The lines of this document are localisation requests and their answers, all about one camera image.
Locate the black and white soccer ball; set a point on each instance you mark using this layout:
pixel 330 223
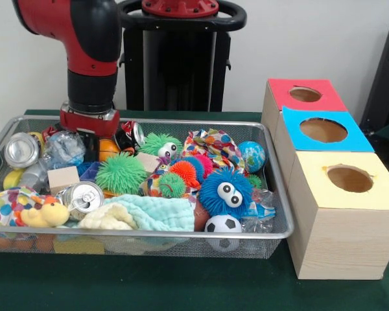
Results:
pixel 223 224

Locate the wooden box with three holes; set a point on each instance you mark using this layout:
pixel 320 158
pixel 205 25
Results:
pixel 343 246

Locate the mint green cloth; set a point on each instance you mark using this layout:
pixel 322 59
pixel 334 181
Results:
pixel 162 212

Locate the blue spiky ball with eyes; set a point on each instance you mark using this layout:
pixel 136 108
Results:
pixel 214 194

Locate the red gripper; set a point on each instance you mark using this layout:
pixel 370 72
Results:
pixel 94 124

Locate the cream yellow cloth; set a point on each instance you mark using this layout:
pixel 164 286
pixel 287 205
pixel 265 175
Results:
pixel 107 219

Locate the colourful polka dot cloth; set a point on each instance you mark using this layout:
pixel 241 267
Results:
pixel 3 207
pixel 214 145

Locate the blue globe ball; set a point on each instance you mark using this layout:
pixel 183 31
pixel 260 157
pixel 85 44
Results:
pixel 254 157

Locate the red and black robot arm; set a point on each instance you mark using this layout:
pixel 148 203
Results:
pixel 84 48

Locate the large green spiky ball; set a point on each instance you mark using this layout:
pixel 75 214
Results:
pixel 120 175

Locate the orange basketball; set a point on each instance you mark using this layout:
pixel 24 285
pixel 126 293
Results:
pixel 108 146

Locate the crushed printed metal can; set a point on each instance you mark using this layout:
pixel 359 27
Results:
pixel 84 196

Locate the yellow plush duck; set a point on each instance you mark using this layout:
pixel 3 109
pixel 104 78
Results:
pixel 48 214

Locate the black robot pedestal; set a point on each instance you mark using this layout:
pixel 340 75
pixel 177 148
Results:
pixel 181 71

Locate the silver metal can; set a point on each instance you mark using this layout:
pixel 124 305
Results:
pixel 21 150

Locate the black upright panel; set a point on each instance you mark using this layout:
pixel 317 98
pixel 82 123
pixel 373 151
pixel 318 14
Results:
pixel 384 81

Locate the beige wedge block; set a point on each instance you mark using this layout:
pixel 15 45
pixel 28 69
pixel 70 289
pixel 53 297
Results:
pixel 147 162

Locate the light wooden block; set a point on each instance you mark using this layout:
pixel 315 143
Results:
pixel 63 180

